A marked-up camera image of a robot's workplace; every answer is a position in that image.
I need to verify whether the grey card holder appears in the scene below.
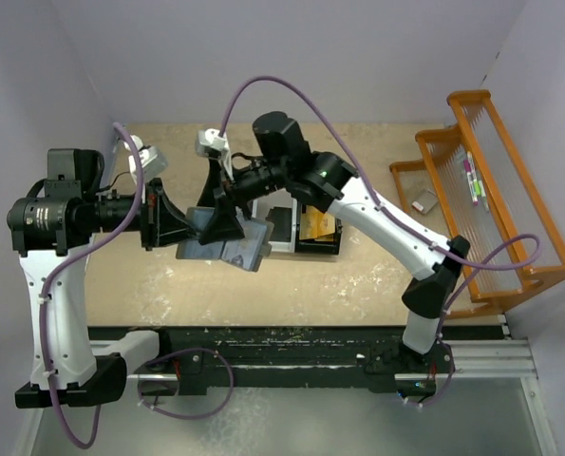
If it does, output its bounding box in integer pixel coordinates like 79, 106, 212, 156
175, 215, 273, 272

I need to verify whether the orange wooden rack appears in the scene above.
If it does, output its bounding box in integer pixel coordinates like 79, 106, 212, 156
389, 89, 565, 319

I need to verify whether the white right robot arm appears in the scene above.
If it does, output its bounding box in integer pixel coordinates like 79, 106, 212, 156
196, 111, 470, 371

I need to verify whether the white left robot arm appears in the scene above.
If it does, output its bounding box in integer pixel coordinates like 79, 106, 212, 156
7, 146, 197, 409

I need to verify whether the pink marker pen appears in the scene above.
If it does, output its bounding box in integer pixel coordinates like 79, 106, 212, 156
463, 152, 478, 189

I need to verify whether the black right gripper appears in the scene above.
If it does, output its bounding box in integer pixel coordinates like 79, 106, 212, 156
198, 154, 292, 241

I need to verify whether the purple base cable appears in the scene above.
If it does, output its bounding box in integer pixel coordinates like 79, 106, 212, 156
137, 346, 236, 420
398, 341, 457, 410

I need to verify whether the gold cards stack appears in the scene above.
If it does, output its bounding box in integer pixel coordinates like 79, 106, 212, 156
299, 206, 336, 242

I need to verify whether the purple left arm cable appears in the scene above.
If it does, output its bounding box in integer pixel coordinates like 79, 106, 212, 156
41, 122, 148, 450

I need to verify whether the black cards stack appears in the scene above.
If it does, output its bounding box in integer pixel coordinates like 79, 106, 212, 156
266, 206, 292, 242

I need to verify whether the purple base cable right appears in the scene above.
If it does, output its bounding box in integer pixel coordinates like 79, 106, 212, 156
398, 341, 457, 410

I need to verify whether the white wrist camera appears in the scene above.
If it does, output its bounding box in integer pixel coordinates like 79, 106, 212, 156
195, 128, 234, 180
128, 135, 169, 184

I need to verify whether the green marker pen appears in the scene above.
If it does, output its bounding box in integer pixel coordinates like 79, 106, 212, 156
470, 177, 490, 212

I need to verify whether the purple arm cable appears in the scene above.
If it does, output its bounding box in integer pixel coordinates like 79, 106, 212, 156
41, 122, 148, 450
219, 75, 543, 338

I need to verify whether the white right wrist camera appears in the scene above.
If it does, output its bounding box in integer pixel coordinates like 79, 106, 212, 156
195, 128, 234, 180

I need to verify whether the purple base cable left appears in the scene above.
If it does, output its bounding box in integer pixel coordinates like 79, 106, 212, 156
137, 346, 236, 420

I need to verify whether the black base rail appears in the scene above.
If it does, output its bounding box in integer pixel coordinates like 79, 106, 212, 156
130, 326, 454, 395

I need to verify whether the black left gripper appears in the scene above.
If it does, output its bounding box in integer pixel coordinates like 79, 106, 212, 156
84, 176, 202, 251

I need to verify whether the black bin with gold cards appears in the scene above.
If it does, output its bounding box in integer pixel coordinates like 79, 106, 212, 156
295, 204, 343, 256

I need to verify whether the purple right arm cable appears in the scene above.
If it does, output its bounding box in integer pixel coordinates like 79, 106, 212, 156
219, 75, 543, 338

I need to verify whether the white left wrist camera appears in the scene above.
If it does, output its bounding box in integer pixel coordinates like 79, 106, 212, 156
128, 135, 169, 184

